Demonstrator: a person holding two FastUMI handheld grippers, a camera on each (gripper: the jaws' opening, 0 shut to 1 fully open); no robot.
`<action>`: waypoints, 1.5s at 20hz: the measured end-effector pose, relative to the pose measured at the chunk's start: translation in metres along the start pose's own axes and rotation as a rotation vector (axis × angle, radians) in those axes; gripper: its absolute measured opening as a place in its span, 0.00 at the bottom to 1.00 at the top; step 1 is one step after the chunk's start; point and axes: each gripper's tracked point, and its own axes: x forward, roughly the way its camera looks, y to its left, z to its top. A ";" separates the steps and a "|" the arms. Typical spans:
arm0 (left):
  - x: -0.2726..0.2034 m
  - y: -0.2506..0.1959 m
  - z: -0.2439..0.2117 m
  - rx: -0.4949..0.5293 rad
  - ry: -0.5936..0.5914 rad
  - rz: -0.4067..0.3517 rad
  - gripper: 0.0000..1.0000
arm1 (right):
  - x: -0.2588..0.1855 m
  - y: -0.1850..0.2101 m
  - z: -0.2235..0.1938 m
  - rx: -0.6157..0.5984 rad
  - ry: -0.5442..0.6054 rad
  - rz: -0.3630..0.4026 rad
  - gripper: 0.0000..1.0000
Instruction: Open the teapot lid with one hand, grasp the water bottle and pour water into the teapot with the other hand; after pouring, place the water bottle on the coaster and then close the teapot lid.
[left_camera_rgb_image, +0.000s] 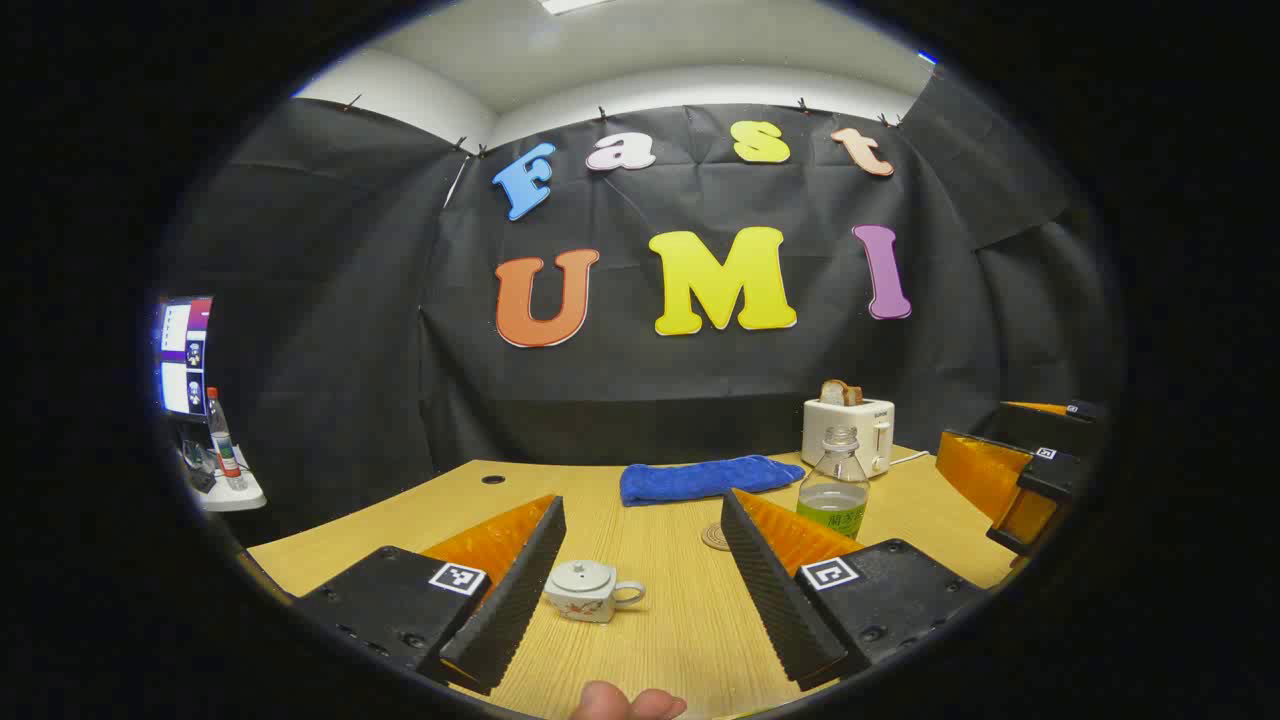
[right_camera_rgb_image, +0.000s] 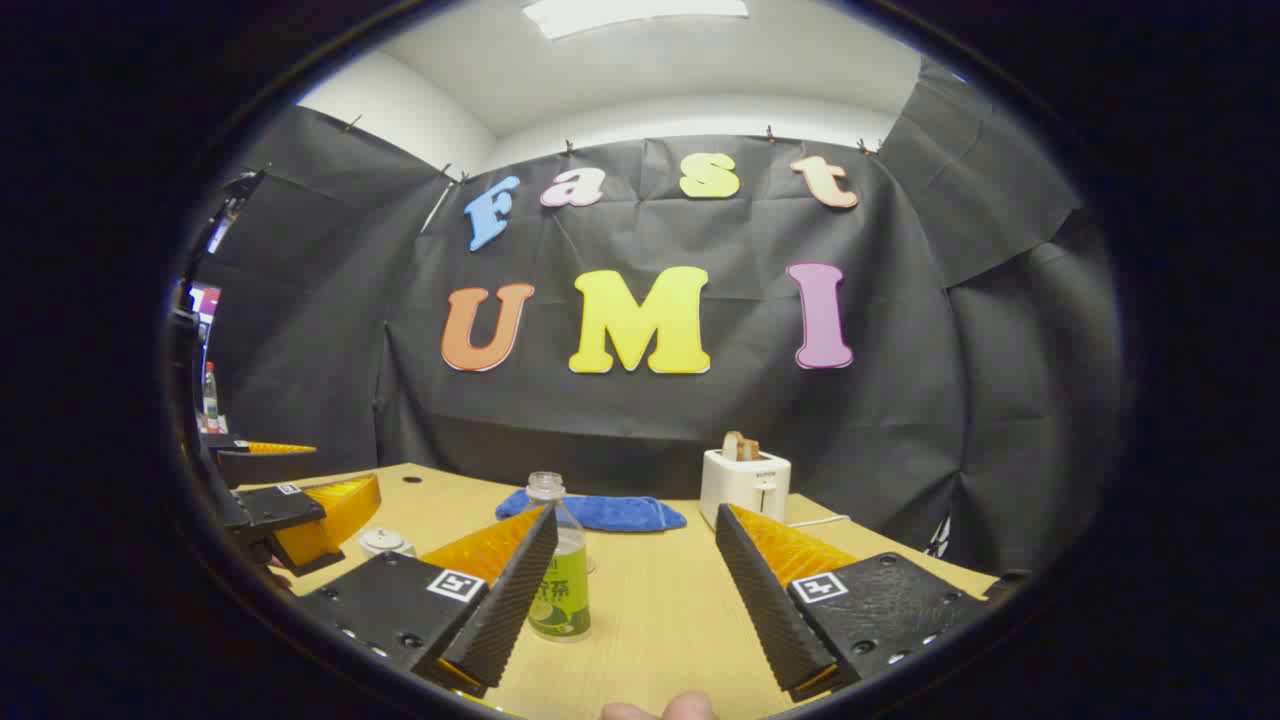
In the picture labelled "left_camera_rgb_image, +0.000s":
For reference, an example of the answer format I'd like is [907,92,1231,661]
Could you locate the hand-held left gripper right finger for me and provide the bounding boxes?
[720,488,991,693]

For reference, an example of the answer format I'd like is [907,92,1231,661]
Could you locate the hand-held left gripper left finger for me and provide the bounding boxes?
[295,494,567,697]

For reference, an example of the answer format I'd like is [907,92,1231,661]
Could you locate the white teacup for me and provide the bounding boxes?
[543,560,647,625]

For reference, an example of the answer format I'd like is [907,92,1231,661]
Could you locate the green label water bottle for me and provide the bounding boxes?
[796,426,871,541]

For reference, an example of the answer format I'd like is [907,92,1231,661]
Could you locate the red cap plastic bottle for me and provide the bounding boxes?
[205,387,248,491]

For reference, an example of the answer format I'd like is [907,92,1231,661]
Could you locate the blue towel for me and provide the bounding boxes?
[619,455,806,508]

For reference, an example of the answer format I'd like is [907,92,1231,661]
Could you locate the white toaster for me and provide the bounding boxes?
[801,397,896,477]

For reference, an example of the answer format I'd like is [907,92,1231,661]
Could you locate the small white side table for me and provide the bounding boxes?
[180,445,268,513]

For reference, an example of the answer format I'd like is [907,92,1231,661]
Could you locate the computer monitor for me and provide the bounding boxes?
[155,295,214,419]

